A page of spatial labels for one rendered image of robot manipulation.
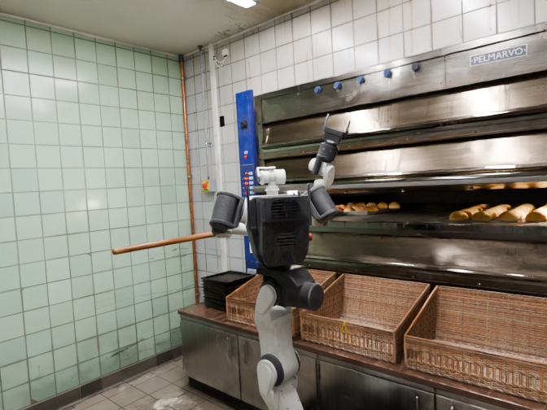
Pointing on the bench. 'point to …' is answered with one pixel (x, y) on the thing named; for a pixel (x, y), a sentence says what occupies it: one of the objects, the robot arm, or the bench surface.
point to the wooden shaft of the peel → (160, 243)
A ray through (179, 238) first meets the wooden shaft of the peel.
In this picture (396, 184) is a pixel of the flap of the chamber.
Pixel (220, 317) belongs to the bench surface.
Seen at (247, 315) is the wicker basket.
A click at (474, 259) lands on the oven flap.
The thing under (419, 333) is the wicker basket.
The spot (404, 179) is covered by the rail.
